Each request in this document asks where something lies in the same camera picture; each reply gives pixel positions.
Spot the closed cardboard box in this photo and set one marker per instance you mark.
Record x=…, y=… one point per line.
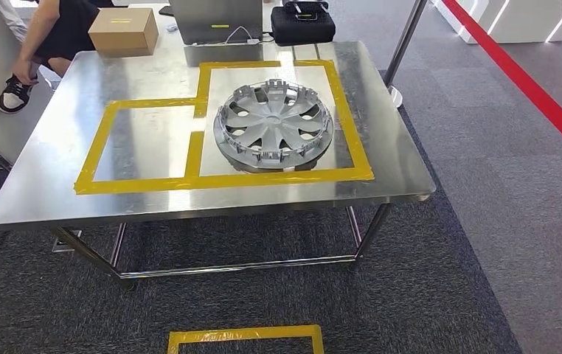
x=124, y=34

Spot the grey plastic wheel hubcap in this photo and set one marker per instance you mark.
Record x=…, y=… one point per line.
x=271, y=122

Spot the dark phone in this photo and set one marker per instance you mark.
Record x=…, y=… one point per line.
x=166, y=10

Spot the silver laptop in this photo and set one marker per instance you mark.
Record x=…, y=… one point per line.
x=212, y=14

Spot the grey floor socket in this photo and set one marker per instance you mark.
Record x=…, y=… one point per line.
x=66, y=242

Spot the person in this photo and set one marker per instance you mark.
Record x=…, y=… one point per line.
x=66, y=29

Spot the black carrying case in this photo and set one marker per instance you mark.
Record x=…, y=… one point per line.
x=303, y=32

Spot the chrome stanchion pole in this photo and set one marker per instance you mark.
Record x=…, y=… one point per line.
x=405, y=36

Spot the steel workbench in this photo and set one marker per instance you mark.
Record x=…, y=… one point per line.
x=41, y=171

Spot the red barrier tape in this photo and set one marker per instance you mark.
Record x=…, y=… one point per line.
x=530, y=83

